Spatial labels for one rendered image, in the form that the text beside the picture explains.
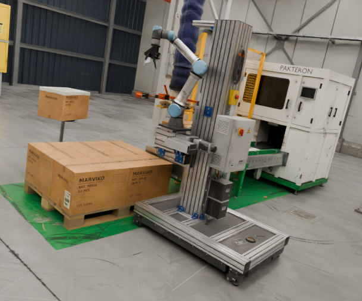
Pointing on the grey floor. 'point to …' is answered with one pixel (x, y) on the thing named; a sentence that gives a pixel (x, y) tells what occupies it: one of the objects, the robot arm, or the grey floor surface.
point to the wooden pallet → (121, 212)
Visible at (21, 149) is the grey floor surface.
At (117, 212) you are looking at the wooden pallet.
